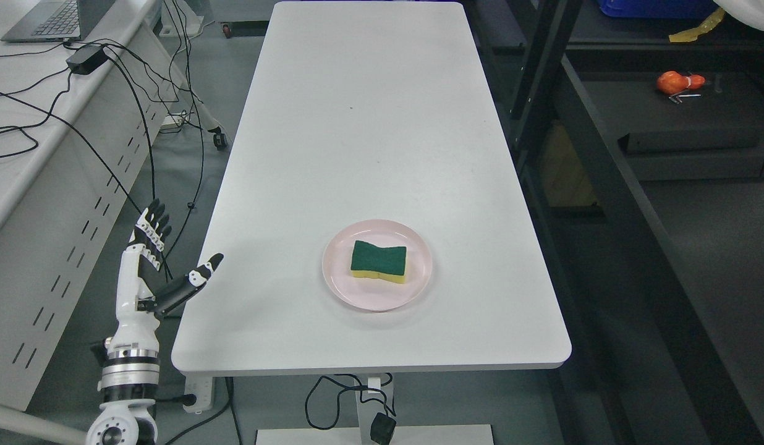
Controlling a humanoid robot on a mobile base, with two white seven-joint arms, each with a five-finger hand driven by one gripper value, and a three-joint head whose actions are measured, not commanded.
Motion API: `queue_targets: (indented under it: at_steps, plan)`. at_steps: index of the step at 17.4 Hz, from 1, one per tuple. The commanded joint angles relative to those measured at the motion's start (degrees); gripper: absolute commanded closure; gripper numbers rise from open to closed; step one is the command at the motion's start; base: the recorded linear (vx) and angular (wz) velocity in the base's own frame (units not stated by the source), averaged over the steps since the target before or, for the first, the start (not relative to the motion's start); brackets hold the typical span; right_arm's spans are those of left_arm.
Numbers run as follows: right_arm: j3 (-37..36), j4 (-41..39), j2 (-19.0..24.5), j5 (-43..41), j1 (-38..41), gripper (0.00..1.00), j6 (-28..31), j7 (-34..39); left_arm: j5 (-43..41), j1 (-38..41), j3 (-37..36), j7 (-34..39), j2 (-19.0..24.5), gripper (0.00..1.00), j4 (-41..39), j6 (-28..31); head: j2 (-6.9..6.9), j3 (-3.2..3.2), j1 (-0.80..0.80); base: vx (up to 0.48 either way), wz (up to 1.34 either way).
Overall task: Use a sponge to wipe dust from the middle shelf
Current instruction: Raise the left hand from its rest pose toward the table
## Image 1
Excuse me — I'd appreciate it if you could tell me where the yellow tape strip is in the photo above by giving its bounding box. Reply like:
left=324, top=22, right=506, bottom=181
left=668, top=7, right=726, bottom=43

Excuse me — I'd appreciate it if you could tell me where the dark grey metal shelf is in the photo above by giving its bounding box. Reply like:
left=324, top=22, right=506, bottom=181
left=464, top=1, right=764, bottom=444

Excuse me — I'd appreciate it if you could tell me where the blue plastic bin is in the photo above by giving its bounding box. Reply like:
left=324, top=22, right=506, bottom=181
left=596, top=1, right=718, bottom=19

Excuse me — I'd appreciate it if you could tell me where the pink round plate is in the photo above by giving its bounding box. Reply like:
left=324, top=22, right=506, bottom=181
left=319, top=219, right=436, bottom=313

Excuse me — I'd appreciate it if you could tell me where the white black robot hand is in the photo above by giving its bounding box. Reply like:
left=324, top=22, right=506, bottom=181
left=106, top=199, right=224, bottom=358

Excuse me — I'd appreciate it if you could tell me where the white side desk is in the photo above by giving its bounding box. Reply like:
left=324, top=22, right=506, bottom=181
left=0, top=1, right=174, bottom=411

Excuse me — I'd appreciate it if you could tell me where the orange toy gourd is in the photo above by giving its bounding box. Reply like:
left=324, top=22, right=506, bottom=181
left=656, top=70, right=707, bottom=96

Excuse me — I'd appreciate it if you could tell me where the black power adapter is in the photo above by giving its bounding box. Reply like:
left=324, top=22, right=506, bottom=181
left=66, top=44, right=109, bottom=75

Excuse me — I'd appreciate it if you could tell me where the green yellow sponge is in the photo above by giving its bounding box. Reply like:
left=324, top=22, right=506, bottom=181
left=350, top=240, right=407, bottom=284

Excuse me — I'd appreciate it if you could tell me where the grey laptop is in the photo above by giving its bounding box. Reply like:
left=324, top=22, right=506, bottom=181
left=1, top=1, right=114, bottom=43

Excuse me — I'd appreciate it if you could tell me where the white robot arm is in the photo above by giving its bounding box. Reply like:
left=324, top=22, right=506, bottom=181
left=85, top=338, right=161, bottom=444

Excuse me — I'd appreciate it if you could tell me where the white power strip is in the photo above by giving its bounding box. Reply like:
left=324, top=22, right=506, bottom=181
left=182, top=375, right=215, bottom=414

